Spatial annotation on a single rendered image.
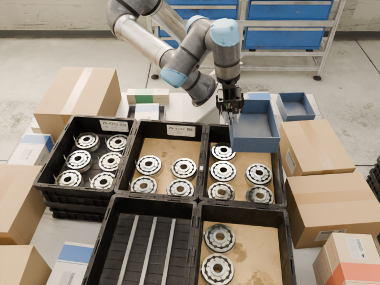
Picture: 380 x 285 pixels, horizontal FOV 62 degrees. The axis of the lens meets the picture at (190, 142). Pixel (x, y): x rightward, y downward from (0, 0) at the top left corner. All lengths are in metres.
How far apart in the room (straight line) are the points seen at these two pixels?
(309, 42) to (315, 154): 1.99
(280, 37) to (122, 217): 2.42
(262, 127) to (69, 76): 1.09
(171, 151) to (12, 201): 0.64
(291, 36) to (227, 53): 2.36
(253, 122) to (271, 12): 1.99
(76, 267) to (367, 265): 0.91
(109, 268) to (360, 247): 0.78
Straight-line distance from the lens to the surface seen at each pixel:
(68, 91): 1.71
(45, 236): 1.42
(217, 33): 0.86
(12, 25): 4.58
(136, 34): 1.10
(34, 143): 1.65
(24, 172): 1.43
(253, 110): 1.21
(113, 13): 1.22
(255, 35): 3.14
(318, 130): 1.54
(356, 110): 3.25
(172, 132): 1.40
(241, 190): 1.26
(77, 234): 1.37
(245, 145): 1.04
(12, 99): 3.49
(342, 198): 1.31
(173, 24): 1.36
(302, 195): 1.26
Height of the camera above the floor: 1.84
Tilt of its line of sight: 45 degrees down
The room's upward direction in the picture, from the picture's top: 1 degrees counter-clockwise
